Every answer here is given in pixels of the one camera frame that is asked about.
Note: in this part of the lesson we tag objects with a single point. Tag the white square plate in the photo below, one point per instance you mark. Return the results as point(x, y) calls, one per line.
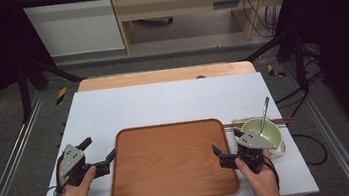
point(281, 150)

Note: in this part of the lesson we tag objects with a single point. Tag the brown wooden tray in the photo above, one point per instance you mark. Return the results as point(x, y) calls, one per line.
point(170, 162)

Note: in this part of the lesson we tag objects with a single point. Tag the metal spoon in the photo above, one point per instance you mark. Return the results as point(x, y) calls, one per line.
point(264, 110)

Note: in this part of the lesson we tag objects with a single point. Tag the light wooden desk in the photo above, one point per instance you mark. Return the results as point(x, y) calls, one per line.
point(184, 2)

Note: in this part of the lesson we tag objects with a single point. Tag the black metal stand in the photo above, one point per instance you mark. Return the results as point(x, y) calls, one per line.
point(23, 89)
point(299, 62)

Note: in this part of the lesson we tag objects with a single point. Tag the yellow black tape strip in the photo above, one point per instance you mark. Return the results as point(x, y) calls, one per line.
point(273, 71)
point(61, 95)

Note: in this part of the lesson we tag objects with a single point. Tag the green bowl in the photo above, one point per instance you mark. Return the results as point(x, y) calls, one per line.
point(272, 133)

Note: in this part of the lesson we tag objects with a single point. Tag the white cabinet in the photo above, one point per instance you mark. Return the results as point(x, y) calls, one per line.
point(76, 29)

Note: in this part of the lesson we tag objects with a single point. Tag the light wooden board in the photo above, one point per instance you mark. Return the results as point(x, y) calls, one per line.
point(159, 76)

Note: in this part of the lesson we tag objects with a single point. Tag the person's right hand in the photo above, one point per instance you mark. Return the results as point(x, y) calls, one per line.
point(265, 184)

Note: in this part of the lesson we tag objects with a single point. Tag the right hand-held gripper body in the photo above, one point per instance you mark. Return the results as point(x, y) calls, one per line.
point(252, 144)

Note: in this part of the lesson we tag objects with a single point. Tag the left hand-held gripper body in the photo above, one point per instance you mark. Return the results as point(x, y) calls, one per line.
point(71, 159)

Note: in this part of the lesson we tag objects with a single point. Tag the grey label plate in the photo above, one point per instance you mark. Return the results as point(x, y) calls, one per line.
point(226, 4)

